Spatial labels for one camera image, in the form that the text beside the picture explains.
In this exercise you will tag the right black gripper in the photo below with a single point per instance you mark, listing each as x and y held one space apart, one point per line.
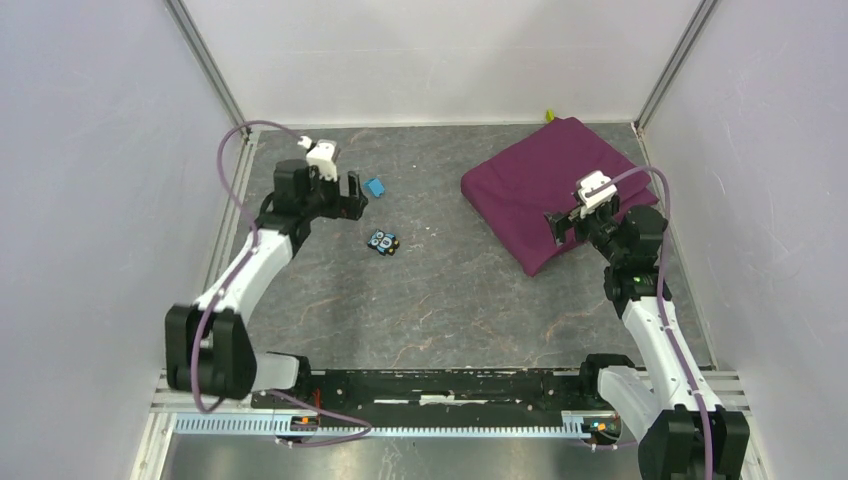
559 223

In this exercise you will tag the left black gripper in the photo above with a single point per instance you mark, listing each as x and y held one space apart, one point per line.
347 207

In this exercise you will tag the blue small block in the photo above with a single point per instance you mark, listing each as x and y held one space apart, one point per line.
374 187

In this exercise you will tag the purple cloth wrap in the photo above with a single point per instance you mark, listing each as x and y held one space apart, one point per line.
514 189

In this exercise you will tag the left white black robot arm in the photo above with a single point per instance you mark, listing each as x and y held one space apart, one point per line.
207 347

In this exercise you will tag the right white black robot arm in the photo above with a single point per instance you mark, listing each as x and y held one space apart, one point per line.
681 427

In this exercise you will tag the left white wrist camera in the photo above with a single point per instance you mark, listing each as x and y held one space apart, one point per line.
322 154

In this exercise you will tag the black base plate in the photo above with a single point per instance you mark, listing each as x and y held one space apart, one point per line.
448 398

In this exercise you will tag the aluminium frame rail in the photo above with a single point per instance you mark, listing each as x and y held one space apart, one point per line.
257 438

